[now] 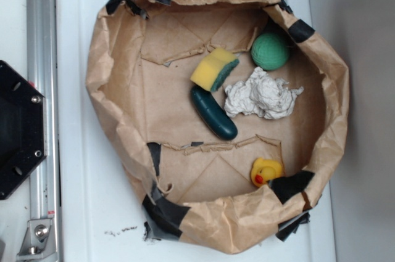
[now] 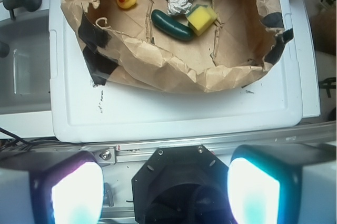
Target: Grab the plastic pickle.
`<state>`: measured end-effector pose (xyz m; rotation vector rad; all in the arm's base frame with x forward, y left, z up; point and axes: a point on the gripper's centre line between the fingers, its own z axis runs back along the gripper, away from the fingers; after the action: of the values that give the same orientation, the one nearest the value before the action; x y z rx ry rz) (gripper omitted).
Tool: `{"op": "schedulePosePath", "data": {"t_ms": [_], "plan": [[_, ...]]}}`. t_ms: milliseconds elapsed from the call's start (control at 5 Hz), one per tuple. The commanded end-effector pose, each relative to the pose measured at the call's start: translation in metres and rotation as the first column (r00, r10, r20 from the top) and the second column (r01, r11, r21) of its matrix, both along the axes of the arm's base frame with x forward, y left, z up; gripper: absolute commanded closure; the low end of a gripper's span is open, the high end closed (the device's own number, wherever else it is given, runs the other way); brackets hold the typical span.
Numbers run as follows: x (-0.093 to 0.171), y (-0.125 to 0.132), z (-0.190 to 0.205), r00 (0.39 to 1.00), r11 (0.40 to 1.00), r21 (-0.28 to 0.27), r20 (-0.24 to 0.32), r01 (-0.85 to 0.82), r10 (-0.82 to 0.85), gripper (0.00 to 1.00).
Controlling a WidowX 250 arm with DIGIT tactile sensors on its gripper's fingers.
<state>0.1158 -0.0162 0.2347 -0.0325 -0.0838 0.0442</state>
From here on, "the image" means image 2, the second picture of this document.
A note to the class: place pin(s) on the yellow sponge green backing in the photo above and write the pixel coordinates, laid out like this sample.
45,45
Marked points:
200,18

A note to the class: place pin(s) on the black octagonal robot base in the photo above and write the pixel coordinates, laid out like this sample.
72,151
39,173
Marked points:
182,185

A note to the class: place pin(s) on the brown paper bag tray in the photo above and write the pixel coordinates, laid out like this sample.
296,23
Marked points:
122,45

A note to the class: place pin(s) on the clear plastic container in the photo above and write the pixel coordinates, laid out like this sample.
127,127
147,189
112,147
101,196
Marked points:
25,64

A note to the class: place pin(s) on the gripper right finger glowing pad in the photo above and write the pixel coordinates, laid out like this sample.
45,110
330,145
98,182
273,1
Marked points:
286,183

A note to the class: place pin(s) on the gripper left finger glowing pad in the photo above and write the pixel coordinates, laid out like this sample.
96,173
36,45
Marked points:
51,187

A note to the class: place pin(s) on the metal corner bracket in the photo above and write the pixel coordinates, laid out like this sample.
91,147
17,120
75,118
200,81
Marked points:
105,156

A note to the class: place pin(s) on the dark green plastic pickle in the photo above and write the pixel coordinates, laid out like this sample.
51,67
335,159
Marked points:
170,26

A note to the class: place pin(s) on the aluminium extrusion rail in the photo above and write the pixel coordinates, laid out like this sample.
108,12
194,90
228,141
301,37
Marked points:
221,145

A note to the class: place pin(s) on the white plastic bin lid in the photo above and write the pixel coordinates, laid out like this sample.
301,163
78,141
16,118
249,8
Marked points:
84,112

